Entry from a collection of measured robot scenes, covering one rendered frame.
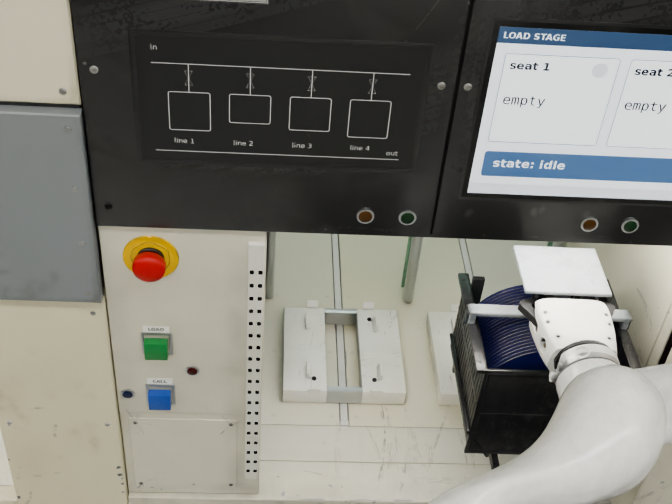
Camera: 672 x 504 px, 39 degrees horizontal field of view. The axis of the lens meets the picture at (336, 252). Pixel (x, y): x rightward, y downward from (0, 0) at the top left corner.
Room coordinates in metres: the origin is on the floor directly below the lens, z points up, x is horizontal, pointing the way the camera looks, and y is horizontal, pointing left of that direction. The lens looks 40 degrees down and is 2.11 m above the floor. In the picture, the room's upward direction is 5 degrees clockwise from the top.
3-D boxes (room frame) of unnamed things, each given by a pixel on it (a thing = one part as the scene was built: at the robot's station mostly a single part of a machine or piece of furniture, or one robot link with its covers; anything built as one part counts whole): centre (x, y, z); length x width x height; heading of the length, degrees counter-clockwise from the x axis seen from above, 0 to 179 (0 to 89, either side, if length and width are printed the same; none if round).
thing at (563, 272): (1.01, -0.31, 1.11); 0.24 x 0.20 x 0.32; 95
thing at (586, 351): (0.84, -0.33, 1.25); 0.09 x 0.03 x 0.08; 95
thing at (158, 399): (0.86, 0.22, 1.10); 0.03 x 0.02 x 0.03; 95
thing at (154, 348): (0.86, 0.22, 1.20); 0.03 x 0.02 x 0.03; 95
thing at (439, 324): (1.21, -0.30, 0.89); 0.22 x 0.21 x 0.04; 5
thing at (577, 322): (0.90, -0.32, 1.25); 0.11 x 0.10 x 0.07; 5
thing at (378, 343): (1.19, -0.03, 0.89); 0.22 x 0.21 x 0.04; 5
